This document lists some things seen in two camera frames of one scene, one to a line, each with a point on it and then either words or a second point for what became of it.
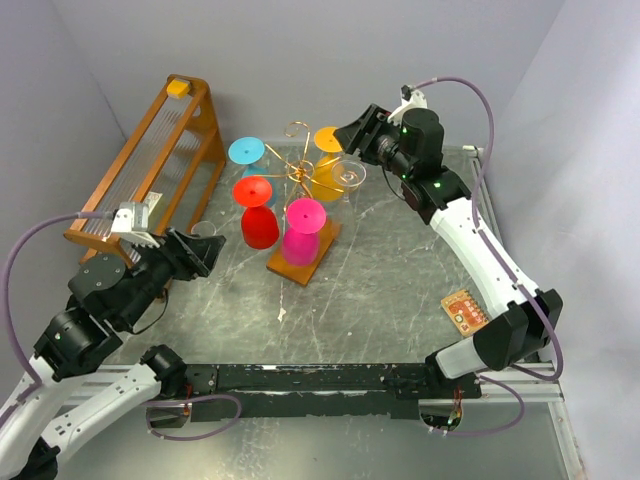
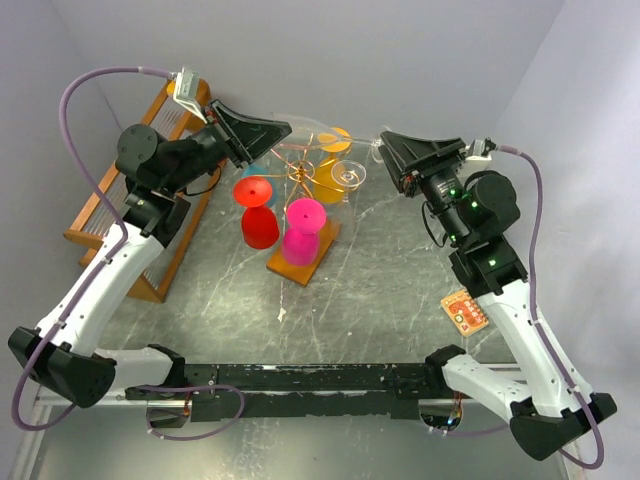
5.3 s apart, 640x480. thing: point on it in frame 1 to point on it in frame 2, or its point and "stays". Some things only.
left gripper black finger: [205, 250] to [250, 137]
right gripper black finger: [376, 115] to [411, 152]
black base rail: [256, 392] stays
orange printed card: [465, 312] stays
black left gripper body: [155, 266] to [200, 153]
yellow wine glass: [327, 181] stays
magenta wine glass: [300, 242] stays
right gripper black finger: [355, 135] to [395, 171]
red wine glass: [259, 222] stays
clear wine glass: [348, 174] stays
